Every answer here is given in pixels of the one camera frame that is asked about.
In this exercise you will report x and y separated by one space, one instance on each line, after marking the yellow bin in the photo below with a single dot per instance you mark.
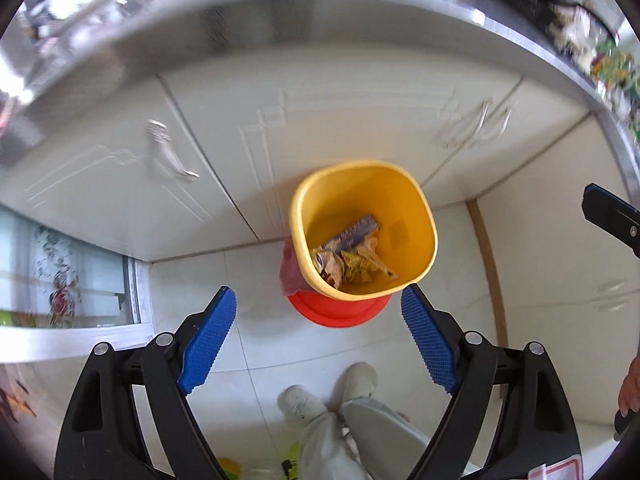
400 200

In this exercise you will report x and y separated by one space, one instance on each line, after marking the person's right white shoe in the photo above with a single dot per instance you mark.
360 380

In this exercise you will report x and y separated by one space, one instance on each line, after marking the person's left leg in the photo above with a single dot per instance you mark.
325 450

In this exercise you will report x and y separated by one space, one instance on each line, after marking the person's right leg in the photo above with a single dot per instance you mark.
390 435

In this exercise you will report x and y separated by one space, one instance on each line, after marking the person's right hand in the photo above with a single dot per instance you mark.
631 390

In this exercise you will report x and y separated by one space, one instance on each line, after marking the person's left white shoe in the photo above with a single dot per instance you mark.
300 402

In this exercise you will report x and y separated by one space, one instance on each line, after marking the person's leg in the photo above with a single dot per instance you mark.
390 435
325 450

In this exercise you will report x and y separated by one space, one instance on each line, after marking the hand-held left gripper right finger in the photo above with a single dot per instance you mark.
427 340

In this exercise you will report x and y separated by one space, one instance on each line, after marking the yellow green object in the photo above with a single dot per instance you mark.
235 467

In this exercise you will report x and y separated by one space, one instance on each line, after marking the person's white shoe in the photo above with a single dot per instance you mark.
300 402
360 380

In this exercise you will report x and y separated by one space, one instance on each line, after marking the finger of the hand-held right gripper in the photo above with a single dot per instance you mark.
610 215

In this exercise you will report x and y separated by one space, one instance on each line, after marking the yellow green snack packet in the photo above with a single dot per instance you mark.
361 266

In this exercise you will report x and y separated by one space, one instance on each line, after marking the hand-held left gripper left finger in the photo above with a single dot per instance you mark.
207 340

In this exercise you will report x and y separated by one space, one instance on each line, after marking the white cabinet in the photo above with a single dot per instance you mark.
225 125

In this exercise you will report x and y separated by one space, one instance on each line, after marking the floral glass sliding door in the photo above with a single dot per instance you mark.
60 285

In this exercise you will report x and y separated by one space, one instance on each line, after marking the red basin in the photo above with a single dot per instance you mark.
340 312

